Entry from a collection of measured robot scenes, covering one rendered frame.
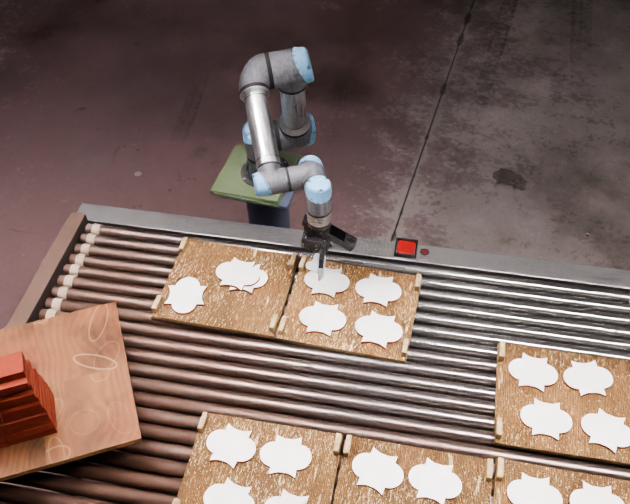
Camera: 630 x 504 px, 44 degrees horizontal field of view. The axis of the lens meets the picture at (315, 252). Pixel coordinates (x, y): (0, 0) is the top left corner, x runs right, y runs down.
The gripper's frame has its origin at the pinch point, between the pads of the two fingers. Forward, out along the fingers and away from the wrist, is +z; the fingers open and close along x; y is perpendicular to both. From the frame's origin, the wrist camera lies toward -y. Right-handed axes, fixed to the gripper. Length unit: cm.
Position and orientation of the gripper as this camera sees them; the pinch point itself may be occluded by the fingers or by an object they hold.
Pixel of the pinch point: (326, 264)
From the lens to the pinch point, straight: 254.5
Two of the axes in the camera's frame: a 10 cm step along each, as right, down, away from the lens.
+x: -2.3, 7.2, -6.5
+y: -9.7, -1.6, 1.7
